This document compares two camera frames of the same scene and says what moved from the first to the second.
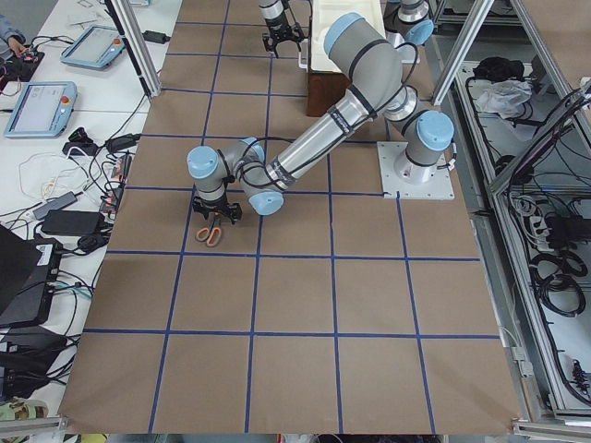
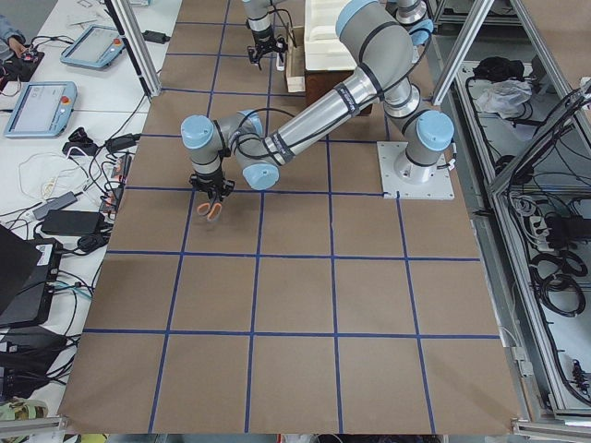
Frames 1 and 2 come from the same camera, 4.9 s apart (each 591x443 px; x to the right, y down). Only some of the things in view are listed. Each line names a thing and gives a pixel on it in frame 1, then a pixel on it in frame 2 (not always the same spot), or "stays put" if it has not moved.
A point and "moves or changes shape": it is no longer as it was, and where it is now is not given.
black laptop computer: (29, 271) stays put
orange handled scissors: (212, 234) moves or changes shape
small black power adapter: (152, 36) stays put
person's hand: (16, 47) stays put
